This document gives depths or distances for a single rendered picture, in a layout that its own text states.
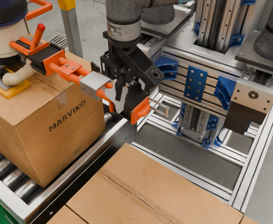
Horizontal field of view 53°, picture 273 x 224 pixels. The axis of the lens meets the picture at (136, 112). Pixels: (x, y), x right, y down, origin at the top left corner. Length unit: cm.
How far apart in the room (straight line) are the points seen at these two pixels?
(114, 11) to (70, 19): 105
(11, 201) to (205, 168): 105
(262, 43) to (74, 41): 104
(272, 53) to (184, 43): 38
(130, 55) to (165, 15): 59
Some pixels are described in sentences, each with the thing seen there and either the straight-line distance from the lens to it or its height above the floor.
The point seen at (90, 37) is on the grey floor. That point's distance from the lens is 321.
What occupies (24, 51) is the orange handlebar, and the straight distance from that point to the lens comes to 102.
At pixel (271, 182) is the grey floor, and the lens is 205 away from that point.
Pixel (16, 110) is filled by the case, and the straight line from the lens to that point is 101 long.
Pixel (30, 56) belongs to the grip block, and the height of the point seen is 110.
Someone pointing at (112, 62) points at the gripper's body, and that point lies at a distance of 67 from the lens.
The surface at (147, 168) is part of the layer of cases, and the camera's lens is 126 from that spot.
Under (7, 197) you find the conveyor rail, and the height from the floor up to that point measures 59.
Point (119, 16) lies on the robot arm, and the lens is 59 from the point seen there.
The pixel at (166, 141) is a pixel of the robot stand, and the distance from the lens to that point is 179.
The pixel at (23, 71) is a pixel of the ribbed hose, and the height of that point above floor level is 104.
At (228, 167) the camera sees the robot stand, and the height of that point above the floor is 21.
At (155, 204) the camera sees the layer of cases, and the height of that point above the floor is 54.
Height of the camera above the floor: 161
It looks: 46 degrees down
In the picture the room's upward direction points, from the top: straight up
